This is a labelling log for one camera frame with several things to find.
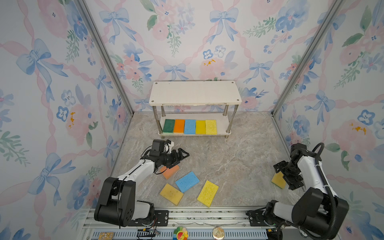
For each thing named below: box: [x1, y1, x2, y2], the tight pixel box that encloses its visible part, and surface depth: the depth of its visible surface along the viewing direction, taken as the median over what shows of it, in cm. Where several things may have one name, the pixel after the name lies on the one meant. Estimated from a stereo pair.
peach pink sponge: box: [160, 165, 179, 180], surface depth 88 cm
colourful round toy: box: [172, 226, 189, 240], surface depth 70 cm
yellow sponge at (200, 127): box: [195, 120, 206, 135], surface depth 103 cm
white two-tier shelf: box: [148, 80, 242, 139], surface depth 86 cm
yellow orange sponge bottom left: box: [159, 183, 184, 206], surface depth 82 cm
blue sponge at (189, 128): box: [184, 119, 196, 135], surface depth 103 cm
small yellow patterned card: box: [98, 232, 114, 240], surface depth 70 cm
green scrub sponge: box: [162, 119, 175, 133], surface depth 103 cm
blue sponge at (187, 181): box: [175, 171, 200, 193], surface depth 86 cm
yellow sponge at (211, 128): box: [205, 119, 217, 135], surface depth 103 cm
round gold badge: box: [212, 226, 225, 240], surface depth 72 cm
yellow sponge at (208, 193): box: [197, 180, 219, 208], surface depth 82 cm
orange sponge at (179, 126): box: [173, 119, 185, 134], surface depth 103 cm
